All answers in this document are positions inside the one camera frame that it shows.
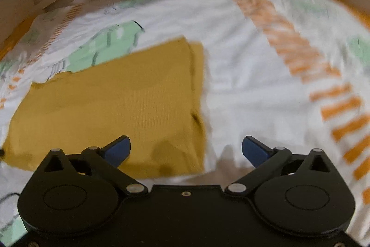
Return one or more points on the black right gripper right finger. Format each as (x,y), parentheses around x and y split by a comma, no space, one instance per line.
(280,172)

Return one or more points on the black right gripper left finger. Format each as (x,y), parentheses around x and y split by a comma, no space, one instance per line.
(94,171)

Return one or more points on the mustard yellow knit garment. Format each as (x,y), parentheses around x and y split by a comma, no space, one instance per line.
(151,96)

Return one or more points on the white jellyfish print duvet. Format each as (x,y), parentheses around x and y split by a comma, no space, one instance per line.
(293,73)

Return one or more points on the mustard yellow fitted sheet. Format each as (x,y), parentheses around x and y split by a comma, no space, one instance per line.
(18,32)

